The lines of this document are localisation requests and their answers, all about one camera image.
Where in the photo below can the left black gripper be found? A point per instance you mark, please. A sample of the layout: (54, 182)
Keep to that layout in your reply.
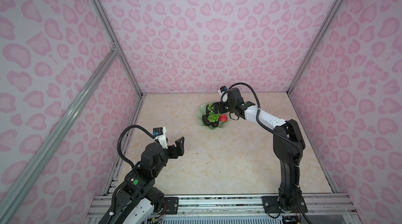
(175, 154)

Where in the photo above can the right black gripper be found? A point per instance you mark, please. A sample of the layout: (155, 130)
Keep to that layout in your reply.
(222, 110)

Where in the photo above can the dark avocado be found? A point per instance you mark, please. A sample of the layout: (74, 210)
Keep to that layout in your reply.
(215, 124)
(205, 120)
(209, 109)

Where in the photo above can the green fake grape bunch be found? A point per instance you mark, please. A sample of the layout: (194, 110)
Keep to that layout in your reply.
(213, 117)

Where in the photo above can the red fake apple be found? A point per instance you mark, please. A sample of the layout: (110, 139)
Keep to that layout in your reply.
(223, 118)

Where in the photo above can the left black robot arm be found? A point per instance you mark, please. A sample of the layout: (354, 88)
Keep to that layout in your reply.
(137, 198)

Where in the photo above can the light green wavy fruit bowl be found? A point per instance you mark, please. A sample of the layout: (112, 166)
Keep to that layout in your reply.
(202, 111)

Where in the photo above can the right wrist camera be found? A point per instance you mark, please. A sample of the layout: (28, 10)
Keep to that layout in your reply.
(222, 89)

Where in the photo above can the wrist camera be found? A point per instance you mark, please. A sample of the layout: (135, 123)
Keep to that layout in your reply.
(222, 89)
(160, 136)

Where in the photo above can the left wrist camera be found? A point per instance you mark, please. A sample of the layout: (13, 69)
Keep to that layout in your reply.
(160, 136)

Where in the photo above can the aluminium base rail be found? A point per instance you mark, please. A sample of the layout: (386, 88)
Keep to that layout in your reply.
(316, 208)

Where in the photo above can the aluminium frame diagonal bar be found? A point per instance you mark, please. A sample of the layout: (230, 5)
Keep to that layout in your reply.
(20, 189)

